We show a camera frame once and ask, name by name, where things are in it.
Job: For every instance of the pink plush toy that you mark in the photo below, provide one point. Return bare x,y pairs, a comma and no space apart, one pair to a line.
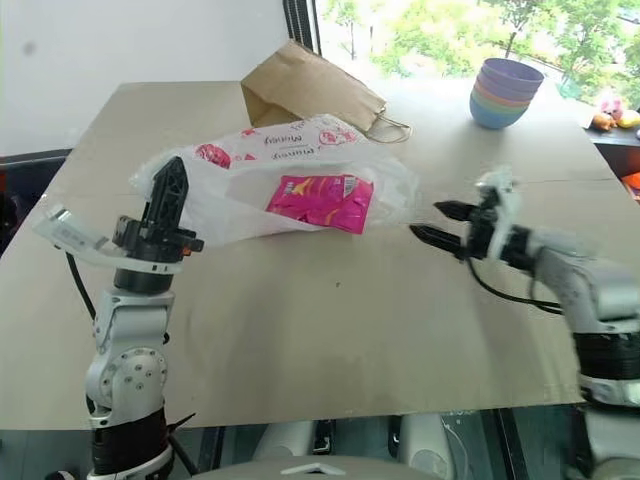
611,106

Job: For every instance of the orange bowl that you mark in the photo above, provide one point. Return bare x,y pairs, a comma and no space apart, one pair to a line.
481,95

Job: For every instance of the pink bowl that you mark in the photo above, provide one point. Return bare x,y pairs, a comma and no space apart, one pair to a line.
484,89

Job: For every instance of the yellow toy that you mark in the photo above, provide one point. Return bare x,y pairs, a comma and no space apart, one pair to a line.
629,120

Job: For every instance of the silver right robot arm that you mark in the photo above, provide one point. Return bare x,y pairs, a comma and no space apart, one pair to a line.
592,287

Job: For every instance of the dark shelf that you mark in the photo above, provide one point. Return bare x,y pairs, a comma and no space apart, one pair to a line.
612,150

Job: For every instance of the pink snack packet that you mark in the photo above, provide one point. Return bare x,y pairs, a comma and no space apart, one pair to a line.
320,202

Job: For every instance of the green bowl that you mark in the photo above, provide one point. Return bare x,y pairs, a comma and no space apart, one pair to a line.
479,102

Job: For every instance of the blue bowl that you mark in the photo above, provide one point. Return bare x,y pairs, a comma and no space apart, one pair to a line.
495,117

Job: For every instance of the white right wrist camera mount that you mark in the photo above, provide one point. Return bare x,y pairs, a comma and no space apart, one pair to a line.
508,210

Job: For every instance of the white red-printed plastic bag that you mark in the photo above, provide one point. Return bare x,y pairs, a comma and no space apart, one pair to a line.
240,200

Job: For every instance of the purple bowl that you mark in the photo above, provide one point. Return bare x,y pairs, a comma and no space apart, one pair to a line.
512,75

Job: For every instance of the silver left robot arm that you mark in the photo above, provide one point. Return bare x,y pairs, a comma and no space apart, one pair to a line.
131,320

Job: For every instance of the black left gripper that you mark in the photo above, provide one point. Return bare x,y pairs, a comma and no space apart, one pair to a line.
150,244

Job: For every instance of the brown paper bag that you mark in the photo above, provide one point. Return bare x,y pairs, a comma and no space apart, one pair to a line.
305,85

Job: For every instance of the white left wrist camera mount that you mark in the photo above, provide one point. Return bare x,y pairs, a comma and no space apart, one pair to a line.
70,232

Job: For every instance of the orange toy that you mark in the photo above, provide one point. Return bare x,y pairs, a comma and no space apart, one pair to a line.
602,121

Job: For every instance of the dark cabinet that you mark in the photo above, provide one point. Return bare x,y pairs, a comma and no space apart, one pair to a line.
27,180

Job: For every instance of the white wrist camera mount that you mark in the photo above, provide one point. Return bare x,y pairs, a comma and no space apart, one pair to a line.
70,232
508,210

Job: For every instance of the grey rounded robot body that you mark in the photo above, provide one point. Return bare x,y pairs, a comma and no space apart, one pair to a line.
320,462

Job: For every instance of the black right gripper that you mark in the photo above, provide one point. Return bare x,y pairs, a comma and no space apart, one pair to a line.
481,227

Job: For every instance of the black window frame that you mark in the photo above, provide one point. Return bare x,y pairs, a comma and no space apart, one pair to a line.
304,25

